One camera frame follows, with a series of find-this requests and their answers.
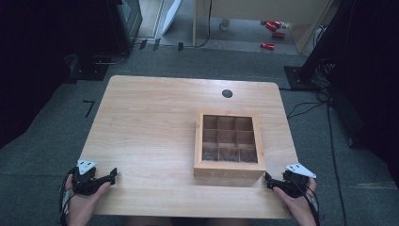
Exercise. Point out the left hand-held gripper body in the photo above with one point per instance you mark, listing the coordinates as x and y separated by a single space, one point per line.
84 180

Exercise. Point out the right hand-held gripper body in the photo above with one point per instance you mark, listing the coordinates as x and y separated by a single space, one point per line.
295 185

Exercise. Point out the wooden compartment box glass lid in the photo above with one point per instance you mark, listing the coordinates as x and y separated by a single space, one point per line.
229 171

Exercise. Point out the person's right hand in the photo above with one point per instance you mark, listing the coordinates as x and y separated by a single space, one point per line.
299 210

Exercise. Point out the person's left hand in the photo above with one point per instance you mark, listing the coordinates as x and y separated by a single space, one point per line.
80 208

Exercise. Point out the black round table grommet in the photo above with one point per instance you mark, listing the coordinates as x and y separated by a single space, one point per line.
227 93

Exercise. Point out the dark curtain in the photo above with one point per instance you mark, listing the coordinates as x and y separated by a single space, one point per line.
31 62
367 78

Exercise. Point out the red can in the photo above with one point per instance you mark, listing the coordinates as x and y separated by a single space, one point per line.
278 35
267 46
272 25

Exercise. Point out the black tape strip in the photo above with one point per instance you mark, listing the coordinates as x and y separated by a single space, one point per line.
180 46
142 44

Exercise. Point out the black cabinet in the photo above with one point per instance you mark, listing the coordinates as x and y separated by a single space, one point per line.
125 25

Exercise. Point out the white cup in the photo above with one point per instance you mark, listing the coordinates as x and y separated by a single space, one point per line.
224 24

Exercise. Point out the white board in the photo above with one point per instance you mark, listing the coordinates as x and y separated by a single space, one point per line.
171 14

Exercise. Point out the black stand base plate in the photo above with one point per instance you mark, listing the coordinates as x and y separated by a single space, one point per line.
296 78
87 70

